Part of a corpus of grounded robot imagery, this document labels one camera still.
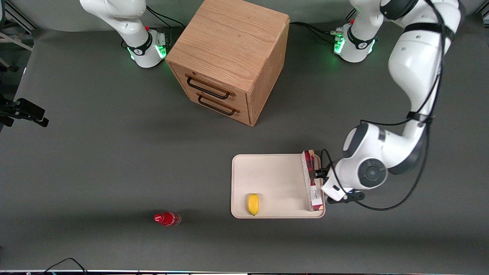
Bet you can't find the black base cable bundle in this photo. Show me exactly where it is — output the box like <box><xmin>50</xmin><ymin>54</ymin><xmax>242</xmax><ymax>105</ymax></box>
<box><xmin>289</xmin><ymin>10</ymin><xmax>357</xmax><ymax>44</ymax></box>
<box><xmin>121</xmin><ymin>5</ymin><xmax>186</xmax><ymax>49</ymax></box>

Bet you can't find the oak wooden drawer cabinet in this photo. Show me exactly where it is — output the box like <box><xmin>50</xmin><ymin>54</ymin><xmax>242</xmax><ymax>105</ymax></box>
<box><xmin>165</xmin><ymin>0</ymin><xmax>290</xmax><ymax>127</ymax></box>

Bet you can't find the red plastic bottle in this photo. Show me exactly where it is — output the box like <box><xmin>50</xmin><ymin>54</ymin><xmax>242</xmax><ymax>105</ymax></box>
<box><xmin>154</xmin><ymin>211</ymin><xmax>181</xmax><ymax>227</ymax></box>

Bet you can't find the aluminium frame rail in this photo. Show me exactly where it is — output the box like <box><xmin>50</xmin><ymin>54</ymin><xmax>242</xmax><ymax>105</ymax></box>
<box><xmin>0</xmin><ymin>0</ymin><xmax>39</xmax><ymax>52</ymax></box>

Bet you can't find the red cookie box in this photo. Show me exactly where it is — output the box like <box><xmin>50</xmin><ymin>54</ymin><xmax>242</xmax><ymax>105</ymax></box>
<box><xmin>301</xmin><ymin>149</ymin><xmax>325</xmax><ymax>212</ymax></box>

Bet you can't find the black right base cable bundle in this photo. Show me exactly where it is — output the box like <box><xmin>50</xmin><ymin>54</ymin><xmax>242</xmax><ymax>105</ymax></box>
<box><xmin>121</xmin><ymin>5</ymin><xmax>186</xmax><ymax>49</ymax></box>

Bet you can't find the thin black table-edge cable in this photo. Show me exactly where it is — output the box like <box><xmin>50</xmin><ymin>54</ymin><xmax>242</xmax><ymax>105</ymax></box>
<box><xmin>37</xmin><ymin>258</ymin><xmax>89</xmax><ymax>275</ymax></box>

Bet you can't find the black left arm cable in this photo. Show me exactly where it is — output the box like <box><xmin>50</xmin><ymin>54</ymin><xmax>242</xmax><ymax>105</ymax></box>
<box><xmin>320</xmin><ymin>0</ymin><xmax>457</xmax><ymax>211</ymax></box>

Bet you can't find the beige plastic tray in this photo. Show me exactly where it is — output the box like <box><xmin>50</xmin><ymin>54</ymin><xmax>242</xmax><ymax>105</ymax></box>
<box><xmin>231</xmin><ymin>154</ymin><xmax>326</xmax><ymax>219</ymax></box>

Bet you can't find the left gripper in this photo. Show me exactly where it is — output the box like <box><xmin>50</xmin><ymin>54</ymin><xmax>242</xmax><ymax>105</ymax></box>
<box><xmin>308</xmin><ymin>160</ymin><xmax>354</xmax><ymax>202</ymax></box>

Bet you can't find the black metal drawer handle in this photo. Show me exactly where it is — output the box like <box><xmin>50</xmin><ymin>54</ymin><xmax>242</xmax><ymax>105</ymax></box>
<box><xmin>186</xmin><ymin>76</ymin><xmax>232</xmax><ymax>100</ymax></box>
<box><xmin>197</xmin><ymin>94</ymin><xmax>236</xmax><ymax>116</ymax></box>

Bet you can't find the yellow lemon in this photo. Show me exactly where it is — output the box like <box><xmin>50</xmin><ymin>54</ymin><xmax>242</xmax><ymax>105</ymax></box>
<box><xmin>248</xmin><ymin>193</ymin><xmax>260</xmax><ymax>217</ymax></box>

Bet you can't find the black left base cable bundle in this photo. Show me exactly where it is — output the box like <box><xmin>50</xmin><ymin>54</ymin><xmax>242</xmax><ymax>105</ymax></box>
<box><xmin>289</xmin><ymin>10</ymin><xmax>357</xmax><ymax>44</ymax></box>

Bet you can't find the wooden drawer front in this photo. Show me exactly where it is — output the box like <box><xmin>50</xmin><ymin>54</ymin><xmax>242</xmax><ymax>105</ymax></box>
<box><xmin>183</xmin><ymin>86</ymin><xmax>251</xmax><ymax>126</ymax></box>
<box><xmin>171</xmin><ymin>63</ymin><xmax>249</xmax><ymax>112</ymax></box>

